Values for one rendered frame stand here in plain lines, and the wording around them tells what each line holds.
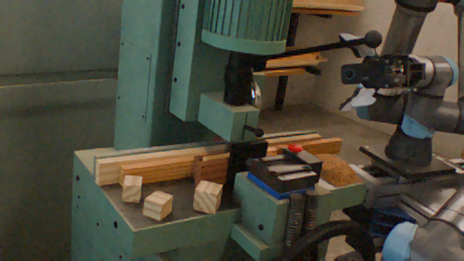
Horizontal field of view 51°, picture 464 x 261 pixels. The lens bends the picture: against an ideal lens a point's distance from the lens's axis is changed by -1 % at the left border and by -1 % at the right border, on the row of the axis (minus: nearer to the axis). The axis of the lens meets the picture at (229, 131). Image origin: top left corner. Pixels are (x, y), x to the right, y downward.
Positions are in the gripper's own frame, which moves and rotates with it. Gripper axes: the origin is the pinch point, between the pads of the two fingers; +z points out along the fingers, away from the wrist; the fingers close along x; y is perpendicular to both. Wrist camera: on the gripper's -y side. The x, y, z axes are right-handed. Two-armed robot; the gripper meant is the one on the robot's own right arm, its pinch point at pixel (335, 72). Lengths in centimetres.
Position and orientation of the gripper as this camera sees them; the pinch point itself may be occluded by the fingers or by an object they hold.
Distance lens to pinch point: 102.0
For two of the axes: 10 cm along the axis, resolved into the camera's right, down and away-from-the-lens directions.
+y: 5.6, 0.6, -8.2
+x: 0.3, 10.0, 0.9
